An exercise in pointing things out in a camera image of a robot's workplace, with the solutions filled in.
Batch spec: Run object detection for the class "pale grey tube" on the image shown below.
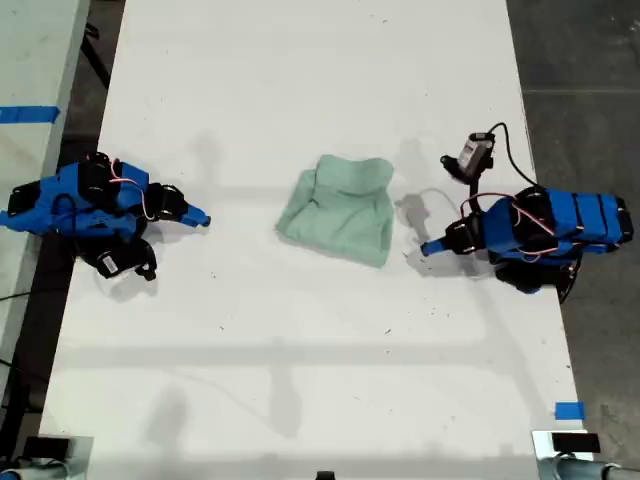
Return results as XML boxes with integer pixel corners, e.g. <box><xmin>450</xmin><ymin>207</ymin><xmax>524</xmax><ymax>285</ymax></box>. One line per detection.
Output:
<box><xmin>0</xmin><ymin>462</ymin><xmax>71</xmax><ymax>480</ymax></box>
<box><xmin>554</xmin><ymin>457</ymin><xmax>640</xmax><ymax>480</ymax></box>

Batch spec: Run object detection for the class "small black box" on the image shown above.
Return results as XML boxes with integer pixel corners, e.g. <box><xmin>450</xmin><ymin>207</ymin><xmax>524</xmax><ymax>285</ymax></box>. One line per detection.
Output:
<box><xmin>551</xmin><ymin>432</ymin><xmax>601</xmax><ymax>454</ymax></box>
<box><xmin>23</xmin><ymin>436</ymin><xmax>71</xmax><ymax>460</ymax></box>

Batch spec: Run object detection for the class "black arm base cable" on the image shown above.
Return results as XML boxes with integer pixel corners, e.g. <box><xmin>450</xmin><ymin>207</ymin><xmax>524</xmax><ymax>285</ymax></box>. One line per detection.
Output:
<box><xmin>557</xmin><ymin>244</ymin><xmax>586</xmax><ymax>306</ymax></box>

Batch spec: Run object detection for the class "square blue tape piece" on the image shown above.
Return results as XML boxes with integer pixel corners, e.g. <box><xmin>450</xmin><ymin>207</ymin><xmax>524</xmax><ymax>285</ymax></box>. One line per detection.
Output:
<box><xmin>554</xmin><ymin>401</ymin><xmax>587</xmax><ymax>421</ymax></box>

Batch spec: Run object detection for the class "silver black gripper camera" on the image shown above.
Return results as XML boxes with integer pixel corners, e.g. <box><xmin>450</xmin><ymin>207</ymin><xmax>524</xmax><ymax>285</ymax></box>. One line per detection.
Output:
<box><xmin>439</xmin><ymin>132</ymin><xmax>496</xmax><ymax>182</ymax></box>

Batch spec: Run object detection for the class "pale green T-shirt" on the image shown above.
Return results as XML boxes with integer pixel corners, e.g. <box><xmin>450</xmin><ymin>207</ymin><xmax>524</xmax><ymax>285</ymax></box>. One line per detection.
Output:
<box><xmin>273</xmin><ymin>153</ymin><xmax>395</xmax><ymax>271</ymax></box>

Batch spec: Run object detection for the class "black labelled gripper camera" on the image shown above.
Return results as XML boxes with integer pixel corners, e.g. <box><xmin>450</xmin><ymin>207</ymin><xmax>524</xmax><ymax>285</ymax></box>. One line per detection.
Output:
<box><xmin>92</xmin><ymin>239</ymin><xmax>159</xmax><ymax>283</ymax></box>

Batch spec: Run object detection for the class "black camera cable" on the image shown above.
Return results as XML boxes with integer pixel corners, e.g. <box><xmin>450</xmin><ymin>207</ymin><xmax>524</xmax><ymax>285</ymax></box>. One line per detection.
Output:
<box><xmin>485</xmin><ymin>122</ymin><xmax>540</xmax><ymax>187</ymax></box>
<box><xmin>52</xmin><ymin>193</ymin><xmax>126</xmax><ymax>231</ymax></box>

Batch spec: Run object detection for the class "black stand leg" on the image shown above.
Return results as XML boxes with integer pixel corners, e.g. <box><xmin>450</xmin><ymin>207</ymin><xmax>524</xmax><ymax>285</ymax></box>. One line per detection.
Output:
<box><xmin>79</xmin><ymin>19</ymin><xmax>112</xmax><ymax>92</ymax></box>

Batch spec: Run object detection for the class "pale side table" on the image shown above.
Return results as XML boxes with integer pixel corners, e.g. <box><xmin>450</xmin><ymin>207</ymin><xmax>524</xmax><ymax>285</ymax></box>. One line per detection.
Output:
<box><xmin>0</xmin><ymin>0</ymin><xmax>92</xmax><ymax>391</ymax></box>

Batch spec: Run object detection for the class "black camera stalk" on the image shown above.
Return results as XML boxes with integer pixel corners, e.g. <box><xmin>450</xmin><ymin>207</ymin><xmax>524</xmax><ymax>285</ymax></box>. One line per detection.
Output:
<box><xmin>458</xmin><ymin>177</ymin><xmax>485</xmax><ymax>221</ymax></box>

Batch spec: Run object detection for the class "long blue tape strip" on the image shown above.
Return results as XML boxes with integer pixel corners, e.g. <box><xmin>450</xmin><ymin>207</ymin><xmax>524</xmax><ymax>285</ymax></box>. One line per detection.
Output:
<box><xmin>0</xmin><ymin>105</ymin><xmax>62</xmax><ymax>125</ymax></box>

